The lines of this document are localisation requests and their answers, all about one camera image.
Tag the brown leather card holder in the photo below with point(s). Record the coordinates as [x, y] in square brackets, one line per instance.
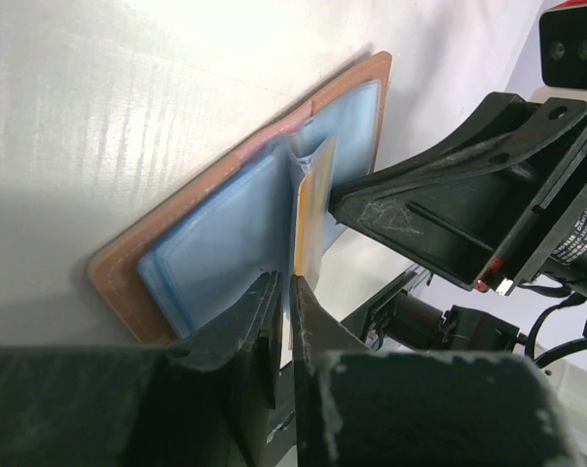
[192, 256]

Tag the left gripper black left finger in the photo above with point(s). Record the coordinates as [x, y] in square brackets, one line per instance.
[205, 401]

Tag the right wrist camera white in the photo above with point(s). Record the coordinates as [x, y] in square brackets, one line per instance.
[563, 52]

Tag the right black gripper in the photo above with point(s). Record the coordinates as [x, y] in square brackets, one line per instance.
[499, 202]

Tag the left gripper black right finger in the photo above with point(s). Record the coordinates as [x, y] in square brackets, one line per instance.
[359, 407]

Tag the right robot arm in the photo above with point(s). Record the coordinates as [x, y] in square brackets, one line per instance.
[394, 314]

